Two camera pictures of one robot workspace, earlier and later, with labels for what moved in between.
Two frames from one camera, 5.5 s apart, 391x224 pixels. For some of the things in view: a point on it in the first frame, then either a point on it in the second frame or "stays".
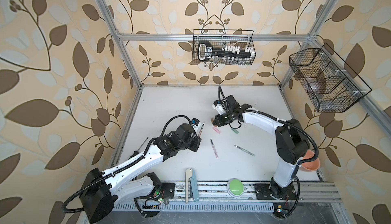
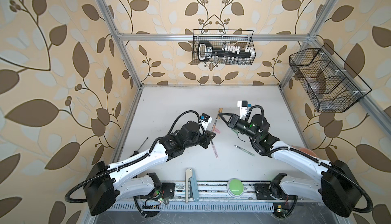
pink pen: x=215 y=150 stays
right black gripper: x=218 y=123 → x=229 y=124
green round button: x=235 y=187 stays
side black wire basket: x=329 y=83 stays
